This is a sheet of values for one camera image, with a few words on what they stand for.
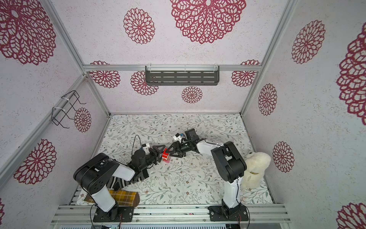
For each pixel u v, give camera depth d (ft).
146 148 2.82
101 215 2.43
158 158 2.69
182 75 3.03
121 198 2.61
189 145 2.50
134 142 3.38
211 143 2.02
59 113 2.40
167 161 2.88
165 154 2.75
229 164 1.67
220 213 2.42
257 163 2.37
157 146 2.74
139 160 2.34
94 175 1.60
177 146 2.72
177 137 2.91
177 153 2.80
